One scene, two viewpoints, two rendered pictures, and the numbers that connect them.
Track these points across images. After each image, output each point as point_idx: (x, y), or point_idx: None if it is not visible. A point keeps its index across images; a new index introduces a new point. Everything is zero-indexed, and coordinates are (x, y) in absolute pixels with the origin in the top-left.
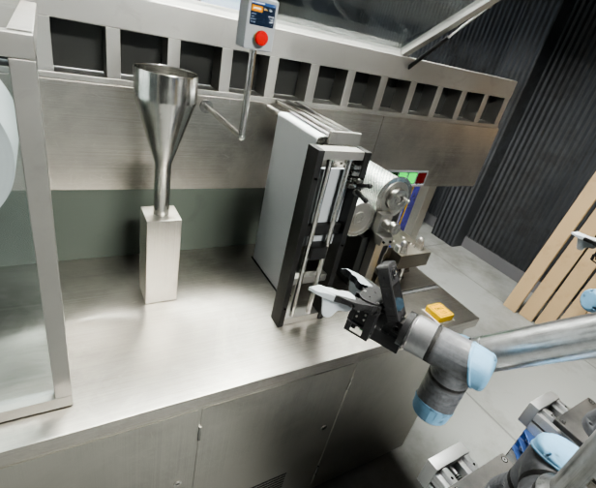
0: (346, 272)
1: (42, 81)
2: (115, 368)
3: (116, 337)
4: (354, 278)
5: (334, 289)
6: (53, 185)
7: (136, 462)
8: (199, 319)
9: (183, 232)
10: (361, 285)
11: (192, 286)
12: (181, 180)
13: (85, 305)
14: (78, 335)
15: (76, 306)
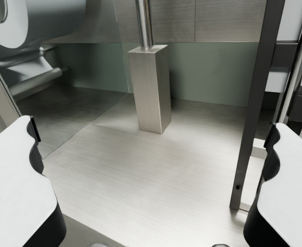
0: (271, 137)
1: None
2: (74, 161)
3: (99, 142)
4: (274, 169)
5: (29, 151)
6: (122, 38)
7: (75, 238)
8: (160, 156)
9: (207, 86)
10: (259, 222)
11: (184, 129)
12: (204, 33)
13: (111, 118)
14: (87, 133)
15: (107, 117)
